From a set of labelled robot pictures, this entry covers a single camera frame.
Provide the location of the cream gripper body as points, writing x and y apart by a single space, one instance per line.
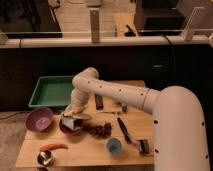
72 109

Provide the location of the yellow banana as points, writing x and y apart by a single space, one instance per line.
81 116

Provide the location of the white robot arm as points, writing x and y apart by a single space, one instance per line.
179 136

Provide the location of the green plastic tray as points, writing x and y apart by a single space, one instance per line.
52 91

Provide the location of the red bowl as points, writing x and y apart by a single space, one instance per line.
66 130

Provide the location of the white crumpled packet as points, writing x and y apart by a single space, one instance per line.
70 123

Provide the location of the black remote control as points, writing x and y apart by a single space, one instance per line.
99 102

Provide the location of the bunch of dark grapes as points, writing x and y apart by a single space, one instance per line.
99 131

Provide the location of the purple bowl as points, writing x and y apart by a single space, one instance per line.
39 119

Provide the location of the red chili pepper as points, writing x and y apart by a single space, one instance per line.
53 146

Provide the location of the blue cup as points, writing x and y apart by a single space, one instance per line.
114 146

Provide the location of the small metal cup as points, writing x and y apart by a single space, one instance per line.
45 158

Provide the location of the black dish brush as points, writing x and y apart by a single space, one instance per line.
142 146

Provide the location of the black handled knife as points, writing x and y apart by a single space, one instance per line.
124 130

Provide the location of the white horizontal rail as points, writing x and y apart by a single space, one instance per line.
106 41

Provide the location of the grey upright post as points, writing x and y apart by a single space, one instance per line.
95 27

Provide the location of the slanted white bracket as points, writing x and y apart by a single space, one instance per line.
188 32

